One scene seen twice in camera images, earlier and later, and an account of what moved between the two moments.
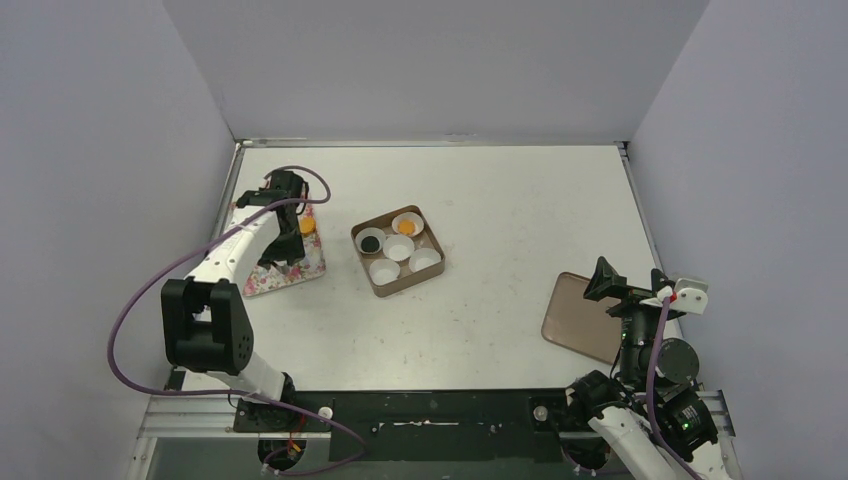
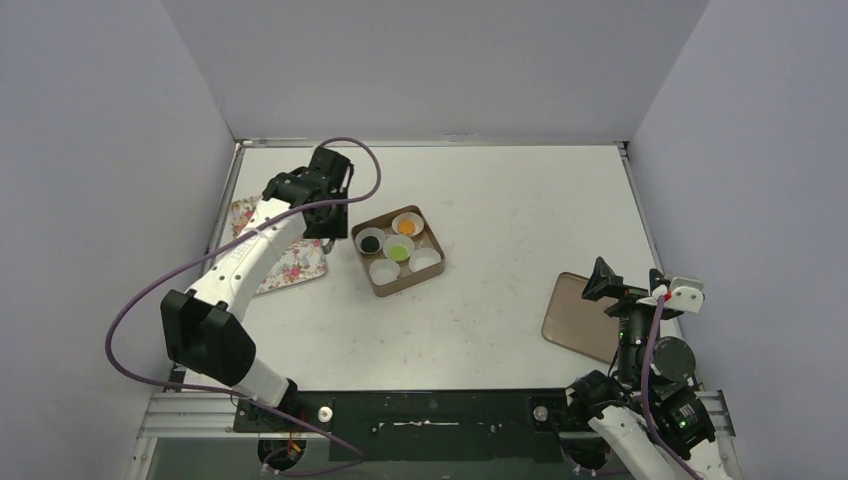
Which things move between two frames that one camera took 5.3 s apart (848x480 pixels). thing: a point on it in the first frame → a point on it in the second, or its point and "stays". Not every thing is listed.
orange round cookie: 406,227 stays
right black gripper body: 631,301 stays
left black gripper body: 285,247 → 333,227
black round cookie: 370,243 stays
